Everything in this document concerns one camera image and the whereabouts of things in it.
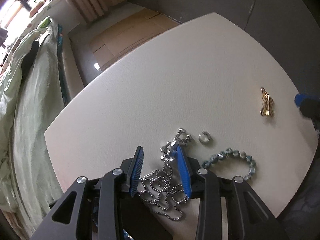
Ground silver ball chain necklace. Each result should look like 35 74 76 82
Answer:
139 164 191 222

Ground blue bead bracelet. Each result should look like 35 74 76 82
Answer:
201 148 257 182

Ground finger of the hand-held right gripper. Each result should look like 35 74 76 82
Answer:
294 93 320 118

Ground white low table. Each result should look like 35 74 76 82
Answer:
44 12 317 240

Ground flat cardboard sheets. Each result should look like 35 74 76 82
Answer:
88 8 181 72

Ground silver ring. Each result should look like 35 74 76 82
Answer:
198 131 212 145

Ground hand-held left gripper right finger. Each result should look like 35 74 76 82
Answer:
176 146 284 240

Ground teal printed blanket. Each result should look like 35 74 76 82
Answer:
55 22 65 49

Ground silver chunky link bracelet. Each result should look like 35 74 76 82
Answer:
159 127 193 164

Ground black cloth on bed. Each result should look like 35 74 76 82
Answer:
21 40 41 77

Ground dark fluffy rug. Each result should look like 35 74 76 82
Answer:
276 140 320 240

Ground white crumpled duvet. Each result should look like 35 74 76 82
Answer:
0 25 38 205

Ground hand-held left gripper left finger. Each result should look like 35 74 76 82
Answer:
31 146 145 240

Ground green bed sheet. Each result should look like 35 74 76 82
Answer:
11 17 66 233

